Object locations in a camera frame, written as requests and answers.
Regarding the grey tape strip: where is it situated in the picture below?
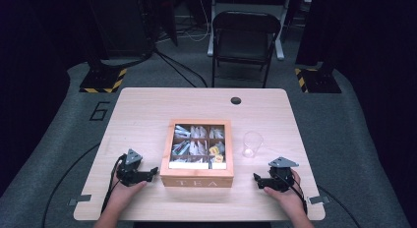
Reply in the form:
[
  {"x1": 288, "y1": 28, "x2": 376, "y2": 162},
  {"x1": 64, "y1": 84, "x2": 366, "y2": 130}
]
[
  {"x1": 308, "y1": 195, "x2": 331, "y2": 205},
  {"x1": 68, "y1": 194, "x2": 92, "y2": 206}
]

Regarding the person's right hand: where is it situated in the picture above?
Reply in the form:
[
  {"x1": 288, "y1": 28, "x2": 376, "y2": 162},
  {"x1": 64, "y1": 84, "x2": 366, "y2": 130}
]
[{"x1": 264, "y1": 170, "x2": 308, "y2": 216}]

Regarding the black stand base striped tape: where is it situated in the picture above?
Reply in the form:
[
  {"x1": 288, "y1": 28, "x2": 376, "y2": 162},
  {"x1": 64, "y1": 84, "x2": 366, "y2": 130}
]
[
  {"x1": 79, "y1": 68, "x2": 128, "y2": 94},
  {"x1": 294, "y1": 68, "x2": 342, "y2": 94}
]

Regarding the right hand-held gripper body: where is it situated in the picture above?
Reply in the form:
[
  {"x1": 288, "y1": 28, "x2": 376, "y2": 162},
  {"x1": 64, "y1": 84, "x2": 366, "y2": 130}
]
[{"x1": 268, "y1": 156, "x2": 300, "y2": 193}]

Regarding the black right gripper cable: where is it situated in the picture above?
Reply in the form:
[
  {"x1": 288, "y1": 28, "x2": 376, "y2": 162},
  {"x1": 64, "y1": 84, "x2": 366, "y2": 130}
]
[{"x1": 276, "y1": 172, "x2": 309, "y2": 216}]

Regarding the person's left hand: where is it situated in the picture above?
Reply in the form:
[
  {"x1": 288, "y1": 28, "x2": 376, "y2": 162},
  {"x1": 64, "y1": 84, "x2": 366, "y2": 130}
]
[{"x1": 106, "y1": 180, "x2": 148, "y2": 212}]

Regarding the clear plastic cup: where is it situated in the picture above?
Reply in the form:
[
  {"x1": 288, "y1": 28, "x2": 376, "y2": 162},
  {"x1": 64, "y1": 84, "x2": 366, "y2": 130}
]
[{"x1": 241, "y1": 131, "x2": 265, "y2": 159}]

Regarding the wooden tea box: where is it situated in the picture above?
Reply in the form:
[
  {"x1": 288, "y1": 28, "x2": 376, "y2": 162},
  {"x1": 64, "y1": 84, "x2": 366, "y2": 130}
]
[{"x1": 159, "y1": 119, "x2": 235, "y2": 189}]

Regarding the dark curtain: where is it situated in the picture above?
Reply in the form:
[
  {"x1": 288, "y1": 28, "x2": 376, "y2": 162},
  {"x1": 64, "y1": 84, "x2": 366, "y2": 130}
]
[
  {"x1": 296, "y1": 0, "x2": 417, "y2": 219},
  {"x1": 0, "y1": 0, "x2": 109, "y2": 197}
]

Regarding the pile of mixed tea bags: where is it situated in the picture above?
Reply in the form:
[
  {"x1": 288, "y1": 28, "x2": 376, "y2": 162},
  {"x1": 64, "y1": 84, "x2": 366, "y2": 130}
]
[{"x1": 172, "y1": 124, "x2": 226, "y2": 170}]

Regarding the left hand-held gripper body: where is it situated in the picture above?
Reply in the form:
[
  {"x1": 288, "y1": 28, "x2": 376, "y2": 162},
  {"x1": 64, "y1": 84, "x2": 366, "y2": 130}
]
[{"x1": 116, "y1": 148, "x2": 146, "y2": 187}]

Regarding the black folding chair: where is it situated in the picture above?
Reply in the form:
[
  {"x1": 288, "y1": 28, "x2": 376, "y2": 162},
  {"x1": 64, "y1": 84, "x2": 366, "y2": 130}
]
[{"x1": 210, "y1": 10, "x2": 282, "y2": 88}]

